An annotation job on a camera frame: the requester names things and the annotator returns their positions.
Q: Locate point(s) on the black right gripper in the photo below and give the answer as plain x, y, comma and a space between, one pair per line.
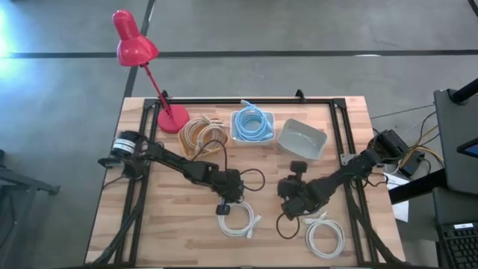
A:
295, 196

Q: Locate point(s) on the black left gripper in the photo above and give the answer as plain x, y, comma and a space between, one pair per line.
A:
226, 188

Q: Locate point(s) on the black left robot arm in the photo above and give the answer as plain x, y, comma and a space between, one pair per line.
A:
175, 160

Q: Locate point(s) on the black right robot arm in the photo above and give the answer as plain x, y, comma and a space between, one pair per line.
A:
358, 164

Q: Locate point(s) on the gray plastic bin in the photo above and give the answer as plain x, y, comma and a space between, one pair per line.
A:
302, 143

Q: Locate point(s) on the white plastic bin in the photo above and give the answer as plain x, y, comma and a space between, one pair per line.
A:
234, 140

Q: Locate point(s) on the orange plastic bin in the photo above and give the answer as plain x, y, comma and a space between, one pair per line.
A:
183, 147

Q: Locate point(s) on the black table clamp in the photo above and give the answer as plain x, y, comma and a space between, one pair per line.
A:
298, 94
164, 93

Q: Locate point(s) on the white paper sheet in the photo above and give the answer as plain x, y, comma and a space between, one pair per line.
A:
401, 211

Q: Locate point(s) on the black desk beam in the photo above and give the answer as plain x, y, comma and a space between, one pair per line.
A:
414, 187

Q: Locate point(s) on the black power box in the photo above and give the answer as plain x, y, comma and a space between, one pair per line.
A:
412, 166

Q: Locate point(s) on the red desk lamp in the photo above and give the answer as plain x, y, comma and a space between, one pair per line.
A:
132, 46

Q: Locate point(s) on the black keyboard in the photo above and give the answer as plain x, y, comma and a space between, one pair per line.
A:
461, 246

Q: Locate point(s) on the dark gray side desk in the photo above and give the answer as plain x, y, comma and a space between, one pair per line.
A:
459, 123

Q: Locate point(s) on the tablet with blue screen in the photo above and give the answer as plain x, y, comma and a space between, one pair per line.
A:
471, 148

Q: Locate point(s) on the black pole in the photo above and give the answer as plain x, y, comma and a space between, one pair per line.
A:
465, 91

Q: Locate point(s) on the black metal stand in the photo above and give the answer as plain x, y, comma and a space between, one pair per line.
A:
22, 179

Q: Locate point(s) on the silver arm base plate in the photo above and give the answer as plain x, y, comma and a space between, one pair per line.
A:
345, 158

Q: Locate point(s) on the black aluminium table frame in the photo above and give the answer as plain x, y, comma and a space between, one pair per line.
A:
317, 101

